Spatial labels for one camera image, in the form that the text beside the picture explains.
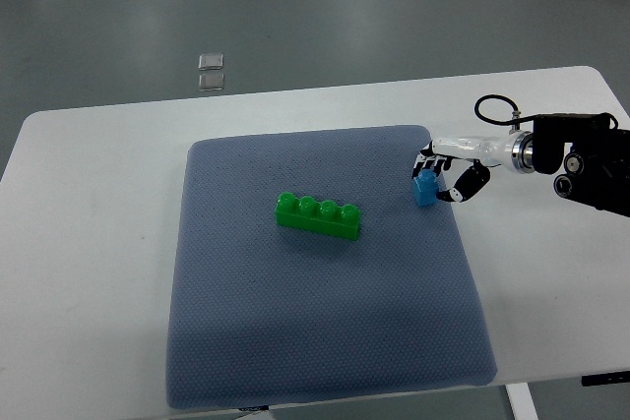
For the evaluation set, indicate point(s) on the blue toy block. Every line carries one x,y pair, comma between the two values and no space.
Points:
425,188

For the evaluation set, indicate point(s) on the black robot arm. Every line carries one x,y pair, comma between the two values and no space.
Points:
588,156

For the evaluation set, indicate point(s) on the green four-stud toy block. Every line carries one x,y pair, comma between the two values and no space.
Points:
326,217

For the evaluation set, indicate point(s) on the blue-grey textured mat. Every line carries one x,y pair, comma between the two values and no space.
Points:
263,314

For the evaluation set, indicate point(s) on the black desk control panel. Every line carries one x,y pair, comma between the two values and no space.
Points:
605,379

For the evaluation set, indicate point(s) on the white table leg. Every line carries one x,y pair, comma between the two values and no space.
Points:
521,401

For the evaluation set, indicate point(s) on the upper metal floor plate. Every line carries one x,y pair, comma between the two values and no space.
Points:
210,61

